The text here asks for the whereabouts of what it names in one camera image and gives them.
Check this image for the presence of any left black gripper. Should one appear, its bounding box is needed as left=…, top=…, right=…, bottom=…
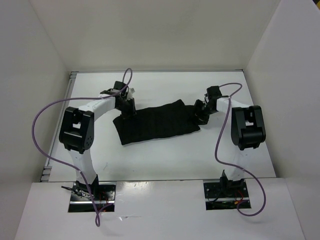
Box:
left=116, top=97, right=140, bottom=122

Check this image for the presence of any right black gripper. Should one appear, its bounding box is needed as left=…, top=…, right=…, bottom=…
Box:
left=186, top=99, right=217, bottom=126

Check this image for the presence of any black pleated skirt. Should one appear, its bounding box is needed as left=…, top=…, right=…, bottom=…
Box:
left=113, top=99, right=200, bottom=146

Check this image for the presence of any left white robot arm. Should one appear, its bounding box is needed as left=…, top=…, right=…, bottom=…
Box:
left=59, top=81, right=136, bottom=200

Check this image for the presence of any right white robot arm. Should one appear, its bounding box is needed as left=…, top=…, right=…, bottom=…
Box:
left=191, top=85, right=267, bottom=179

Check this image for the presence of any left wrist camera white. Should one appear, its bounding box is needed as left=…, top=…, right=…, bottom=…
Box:
left=125, top=87, right=135, bottom=101

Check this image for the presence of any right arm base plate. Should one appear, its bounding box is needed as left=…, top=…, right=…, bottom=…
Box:
left=203, top=179, right=251, bottom=211

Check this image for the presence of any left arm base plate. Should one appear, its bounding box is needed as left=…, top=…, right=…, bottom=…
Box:
left=61, top=181, right=116, bottom=213

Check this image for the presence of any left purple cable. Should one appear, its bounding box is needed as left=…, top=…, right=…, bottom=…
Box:
left=32, top=67, right=133, bottom=228

